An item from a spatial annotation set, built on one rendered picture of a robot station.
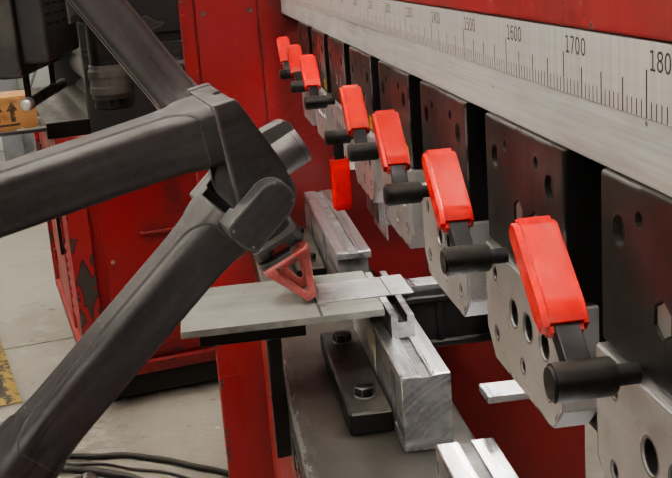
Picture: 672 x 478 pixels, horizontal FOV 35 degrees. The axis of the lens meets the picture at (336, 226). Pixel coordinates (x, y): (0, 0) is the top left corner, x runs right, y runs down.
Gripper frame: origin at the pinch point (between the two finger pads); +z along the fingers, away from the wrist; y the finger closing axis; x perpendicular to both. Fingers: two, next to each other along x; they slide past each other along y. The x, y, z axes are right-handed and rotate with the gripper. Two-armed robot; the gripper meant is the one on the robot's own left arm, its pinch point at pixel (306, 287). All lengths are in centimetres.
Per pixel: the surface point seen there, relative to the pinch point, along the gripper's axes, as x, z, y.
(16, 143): 162, 8, 654
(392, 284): -10.1, 6.5, 0.5
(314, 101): -14.3, -20.1, 5.1
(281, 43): -16, -24, 51
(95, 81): 26, -30, 142
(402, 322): -8.5, 6.8, -11.8
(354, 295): -5.0, 3.8, -2.3
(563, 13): -23, -34, -84
